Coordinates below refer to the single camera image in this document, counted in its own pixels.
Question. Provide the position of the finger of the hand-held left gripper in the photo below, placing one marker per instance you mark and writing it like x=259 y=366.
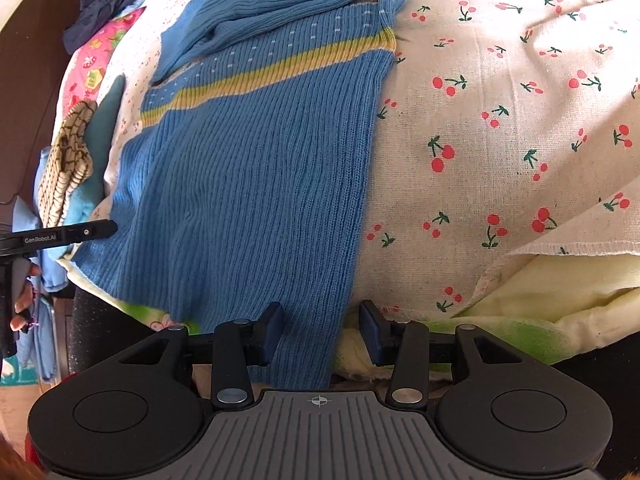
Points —
x=97 y=230

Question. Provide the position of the dark wooden headboard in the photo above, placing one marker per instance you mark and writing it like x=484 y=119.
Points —
x=30 y=85

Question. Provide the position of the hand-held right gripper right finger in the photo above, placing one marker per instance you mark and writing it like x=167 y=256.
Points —
x=371 y=332

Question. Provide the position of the dark navy jacket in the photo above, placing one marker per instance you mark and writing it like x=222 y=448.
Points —
x=110 y=0

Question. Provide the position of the person's left hand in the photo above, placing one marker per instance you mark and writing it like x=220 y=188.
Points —
x=26 y=302

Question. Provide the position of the white cherry print bedsheet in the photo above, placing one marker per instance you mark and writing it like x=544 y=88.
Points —
x=500 y=110

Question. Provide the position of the black bed base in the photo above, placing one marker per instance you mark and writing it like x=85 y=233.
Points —
x=100 y=325

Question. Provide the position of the cream yellow cloth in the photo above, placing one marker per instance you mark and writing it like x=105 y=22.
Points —
x=550 y=290

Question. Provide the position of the teal fleece cloth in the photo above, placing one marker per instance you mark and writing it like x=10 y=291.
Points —
x=105 y=120

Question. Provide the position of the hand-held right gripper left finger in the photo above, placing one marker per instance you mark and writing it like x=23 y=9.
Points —
x=272 y=332

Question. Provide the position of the pink strawberry print bedding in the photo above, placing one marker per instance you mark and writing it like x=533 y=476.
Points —
x=95 y=65

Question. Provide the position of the blue yellow striped knit sweater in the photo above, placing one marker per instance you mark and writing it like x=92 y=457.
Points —
x=250 y=160

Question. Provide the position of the beige brown checked cloth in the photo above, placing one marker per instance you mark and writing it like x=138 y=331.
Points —
x=65 y=170

